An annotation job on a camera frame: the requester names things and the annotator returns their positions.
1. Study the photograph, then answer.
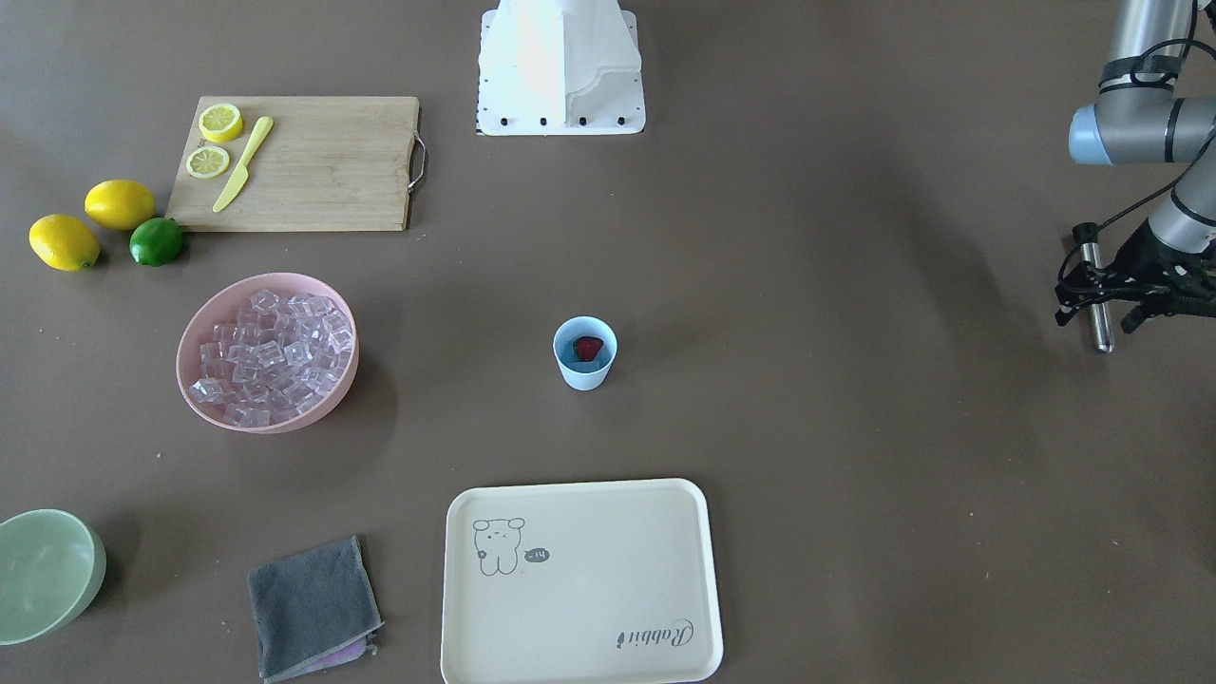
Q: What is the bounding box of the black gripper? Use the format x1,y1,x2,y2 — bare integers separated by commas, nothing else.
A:
1054,222,1215,333

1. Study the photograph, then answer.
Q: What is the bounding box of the steel muddler rod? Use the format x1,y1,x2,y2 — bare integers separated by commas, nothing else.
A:
1073,222,1113,354

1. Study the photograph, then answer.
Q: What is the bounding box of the red strawberry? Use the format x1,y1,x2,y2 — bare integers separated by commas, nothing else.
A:
572,336,606,363

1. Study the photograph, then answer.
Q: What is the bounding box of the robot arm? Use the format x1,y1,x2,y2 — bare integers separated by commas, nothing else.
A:
1054,1,1215,333

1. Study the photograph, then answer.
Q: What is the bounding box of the light blue plastic cup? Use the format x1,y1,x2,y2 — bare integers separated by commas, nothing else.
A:
552,315,619,392

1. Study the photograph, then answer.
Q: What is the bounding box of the clear ice cube pile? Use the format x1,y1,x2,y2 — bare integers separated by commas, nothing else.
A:
188,288,354,428

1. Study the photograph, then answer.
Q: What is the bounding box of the cream rabbit tray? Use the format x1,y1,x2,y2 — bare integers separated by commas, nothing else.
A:
440,478,724,683

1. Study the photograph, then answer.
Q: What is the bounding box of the wooden cutting board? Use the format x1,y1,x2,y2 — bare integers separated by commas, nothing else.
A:
164,95,426,232

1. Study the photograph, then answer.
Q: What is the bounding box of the pink bowl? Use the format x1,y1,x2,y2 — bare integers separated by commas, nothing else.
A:
176,273,360,434

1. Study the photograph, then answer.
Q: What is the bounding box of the grey folded cloth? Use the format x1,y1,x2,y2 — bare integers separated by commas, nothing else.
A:
247,536,384,683

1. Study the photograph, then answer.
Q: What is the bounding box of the yellow plastic knife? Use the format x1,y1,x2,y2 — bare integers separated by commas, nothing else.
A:
210,116,275,213

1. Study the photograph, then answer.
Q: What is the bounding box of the lemon half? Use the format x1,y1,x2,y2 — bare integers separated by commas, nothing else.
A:
182,144,231,181
197,103,244,142

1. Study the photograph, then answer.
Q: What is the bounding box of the green lime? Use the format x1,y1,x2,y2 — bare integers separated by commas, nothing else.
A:
126,218,185,267

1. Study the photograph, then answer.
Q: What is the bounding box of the yellow lemon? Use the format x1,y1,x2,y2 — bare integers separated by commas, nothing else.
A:
84,179,157,231
28,214,103,271

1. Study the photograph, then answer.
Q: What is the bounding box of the green ceramic bowl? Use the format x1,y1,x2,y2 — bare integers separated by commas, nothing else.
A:
1,509,107,646

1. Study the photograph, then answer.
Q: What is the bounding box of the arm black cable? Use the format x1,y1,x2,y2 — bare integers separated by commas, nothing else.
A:
1053,38,1216,314

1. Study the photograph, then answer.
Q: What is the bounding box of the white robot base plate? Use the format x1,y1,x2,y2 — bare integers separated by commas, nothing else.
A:
475,1,647,136

